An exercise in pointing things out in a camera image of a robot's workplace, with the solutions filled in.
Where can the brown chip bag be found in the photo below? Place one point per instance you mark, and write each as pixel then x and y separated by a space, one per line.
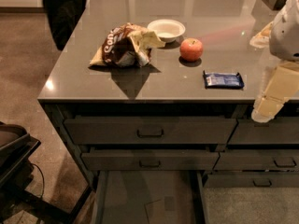
pixel 127 45

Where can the blue snack bar wrapper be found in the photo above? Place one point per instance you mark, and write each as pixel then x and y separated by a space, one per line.
pixel 233 81

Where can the open bottom left drawer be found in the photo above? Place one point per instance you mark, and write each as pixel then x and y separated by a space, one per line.
pixel 149 197

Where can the top right drawer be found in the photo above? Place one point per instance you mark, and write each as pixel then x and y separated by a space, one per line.
pixel 283 130

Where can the white bowl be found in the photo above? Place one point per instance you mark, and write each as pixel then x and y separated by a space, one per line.
pixel 167 30

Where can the top left drawer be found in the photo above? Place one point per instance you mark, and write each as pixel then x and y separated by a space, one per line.
pixel 149 130

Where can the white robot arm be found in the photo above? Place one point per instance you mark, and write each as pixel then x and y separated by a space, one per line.
pixel 281 35

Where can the person leg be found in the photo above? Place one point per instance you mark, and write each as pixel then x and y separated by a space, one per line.
pixel 63 16

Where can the middle right drawer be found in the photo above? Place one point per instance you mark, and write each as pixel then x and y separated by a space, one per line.
pixel 275 159

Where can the red apple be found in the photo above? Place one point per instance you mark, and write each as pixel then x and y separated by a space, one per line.
pixel 191 49

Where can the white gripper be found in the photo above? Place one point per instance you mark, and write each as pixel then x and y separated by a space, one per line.
pixel 286 34

